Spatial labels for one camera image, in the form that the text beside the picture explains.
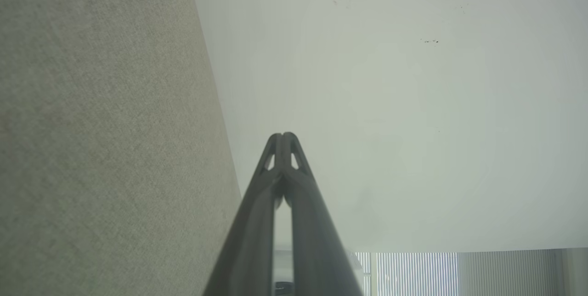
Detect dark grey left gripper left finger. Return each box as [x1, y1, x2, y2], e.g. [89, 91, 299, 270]
[202, 133, 284, 296]

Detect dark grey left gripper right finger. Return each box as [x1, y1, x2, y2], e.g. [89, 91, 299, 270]
[283, 132, 363, 296]

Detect vertical window blinds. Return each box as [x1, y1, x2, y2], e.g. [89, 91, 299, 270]
[353, 249, 565, 296]

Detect grey fabric sofa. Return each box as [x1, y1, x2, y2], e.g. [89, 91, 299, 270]
[0, 0, 242, 296]

